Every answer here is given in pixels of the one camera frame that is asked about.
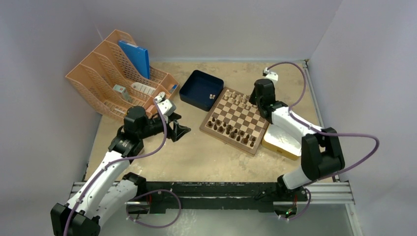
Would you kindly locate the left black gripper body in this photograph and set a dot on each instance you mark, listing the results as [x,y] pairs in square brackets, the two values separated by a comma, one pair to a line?
[170,132]

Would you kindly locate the orange plastic file organizer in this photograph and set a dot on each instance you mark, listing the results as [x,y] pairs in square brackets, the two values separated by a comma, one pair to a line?
[107,65]

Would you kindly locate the metal tin box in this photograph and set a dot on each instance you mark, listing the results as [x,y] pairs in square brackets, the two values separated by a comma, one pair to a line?
[278,140]

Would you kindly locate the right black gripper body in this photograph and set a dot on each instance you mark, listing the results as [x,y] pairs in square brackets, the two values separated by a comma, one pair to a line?
[254,99]

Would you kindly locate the small grey box in organizer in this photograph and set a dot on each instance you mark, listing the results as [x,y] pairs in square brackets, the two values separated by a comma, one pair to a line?
[122,92]

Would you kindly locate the blue folder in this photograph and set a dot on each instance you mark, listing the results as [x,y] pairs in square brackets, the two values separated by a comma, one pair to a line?
[138,56]

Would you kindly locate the dark blue tray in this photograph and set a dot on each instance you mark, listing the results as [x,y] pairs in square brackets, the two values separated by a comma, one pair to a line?
[197,88]

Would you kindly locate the wooden chess board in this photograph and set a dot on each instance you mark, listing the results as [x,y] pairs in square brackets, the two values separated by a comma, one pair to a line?
[248,121]

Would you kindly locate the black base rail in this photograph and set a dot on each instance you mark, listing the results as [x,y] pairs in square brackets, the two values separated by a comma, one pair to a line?
[261,196]

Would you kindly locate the light pieces on board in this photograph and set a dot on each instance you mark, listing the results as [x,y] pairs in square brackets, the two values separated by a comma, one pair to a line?
[235,100]

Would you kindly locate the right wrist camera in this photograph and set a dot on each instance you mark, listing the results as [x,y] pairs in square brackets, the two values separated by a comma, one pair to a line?
[270,75]

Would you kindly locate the row of dark chess pieces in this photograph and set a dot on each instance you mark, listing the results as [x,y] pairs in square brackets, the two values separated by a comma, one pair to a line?
[233,134]

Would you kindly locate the aluminium frame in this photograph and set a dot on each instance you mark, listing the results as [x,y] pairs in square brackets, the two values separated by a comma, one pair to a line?
[326,193]

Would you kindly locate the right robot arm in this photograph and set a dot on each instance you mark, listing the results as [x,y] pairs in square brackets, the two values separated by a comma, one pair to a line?
[321,153]

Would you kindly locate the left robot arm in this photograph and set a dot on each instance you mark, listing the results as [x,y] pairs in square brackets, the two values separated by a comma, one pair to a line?
[140,136]

